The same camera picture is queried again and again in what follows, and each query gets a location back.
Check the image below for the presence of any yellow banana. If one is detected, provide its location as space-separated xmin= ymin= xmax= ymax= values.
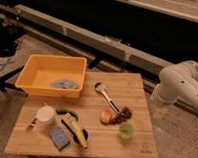
xmin=72 ymin=121 xmax=88 ymax=149

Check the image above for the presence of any black camera tripod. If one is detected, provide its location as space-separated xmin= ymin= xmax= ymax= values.
xmin=0 ymin=18 xmax=25 ymax=93

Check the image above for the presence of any black round dish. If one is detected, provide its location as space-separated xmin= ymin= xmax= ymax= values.
xmin=73 ymin=129 xmax=89 ymax=144

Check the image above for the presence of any green chili pepper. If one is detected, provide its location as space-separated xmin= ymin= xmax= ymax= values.
xmin=56 ymin=108 xmax=78 ymax=120

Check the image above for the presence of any wooden folding table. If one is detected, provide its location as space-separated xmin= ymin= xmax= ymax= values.
xmin=5 ymin=72 xmax=158 ymax=158

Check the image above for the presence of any blue sponge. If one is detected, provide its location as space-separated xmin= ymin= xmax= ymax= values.
xmin=49 ymin=127 xmax=70 ymax=151

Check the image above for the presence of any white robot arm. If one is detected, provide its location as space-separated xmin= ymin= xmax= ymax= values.
xmin=150 ymin=60 xmax=198 ymax=111

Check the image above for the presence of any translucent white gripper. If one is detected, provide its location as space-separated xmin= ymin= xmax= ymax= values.
xmin=149 ymin=83 xmax=172 ymax=131

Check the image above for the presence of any beige brush with black edge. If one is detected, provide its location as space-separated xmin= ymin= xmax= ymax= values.
xmin=61 ymin=113 xmax=80 ymax=134

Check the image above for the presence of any white round container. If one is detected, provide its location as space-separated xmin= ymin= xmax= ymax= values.
xmin=36 ymin=106 xmax=55 ymax=126

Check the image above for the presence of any grey blue towel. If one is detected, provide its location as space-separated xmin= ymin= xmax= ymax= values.
xmin=51 ymin=79 xmax=78 ymax=89

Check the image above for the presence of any yellow plastic bin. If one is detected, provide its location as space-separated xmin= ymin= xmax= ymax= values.
xmin=15 ymin=54 xmax=87 ymax=98

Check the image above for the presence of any dark red grapes bunch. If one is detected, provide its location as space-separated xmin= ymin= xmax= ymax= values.
xmin=110 ymin=107 xmax=133 ymax=124

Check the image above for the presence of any green plastic cup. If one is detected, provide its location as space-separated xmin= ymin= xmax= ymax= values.
xmin=119 ymin=122 xmax=134 ymax=140

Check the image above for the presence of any peach fruit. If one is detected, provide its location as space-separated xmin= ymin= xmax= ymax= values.
xmin=100 ymin=110 xmax=112 ymax=124

